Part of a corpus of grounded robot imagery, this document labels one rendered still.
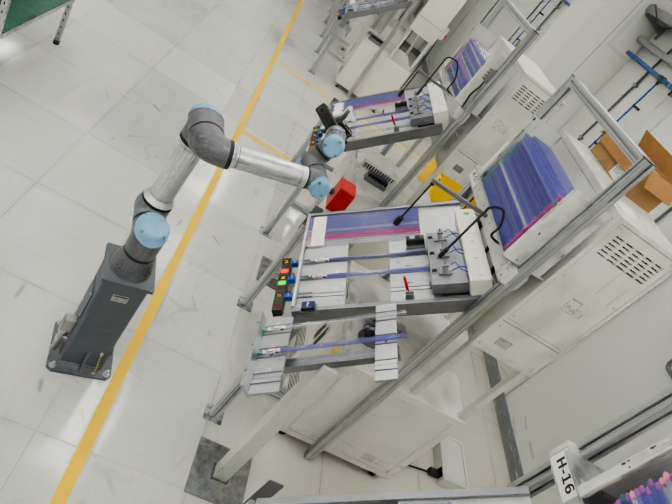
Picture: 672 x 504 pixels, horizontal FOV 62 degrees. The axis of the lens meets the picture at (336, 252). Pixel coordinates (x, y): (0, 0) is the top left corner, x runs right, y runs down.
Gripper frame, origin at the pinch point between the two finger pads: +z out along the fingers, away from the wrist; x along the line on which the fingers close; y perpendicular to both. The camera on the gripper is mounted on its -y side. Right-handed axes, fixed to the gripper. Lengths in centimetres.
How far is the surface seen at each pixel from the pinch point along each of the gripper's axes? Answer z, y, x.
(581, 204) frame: -56, 58, 58
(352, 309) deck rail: -48, 54, -29
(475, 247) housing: -27, 68, 19
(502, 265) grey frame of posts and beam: -49, 67, 26
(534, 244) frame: -53, 64, 39
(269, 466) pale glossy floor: -52, 99, -106
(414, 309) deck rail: -48, 67, -9
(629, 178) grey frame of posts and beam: -59, 56, 73
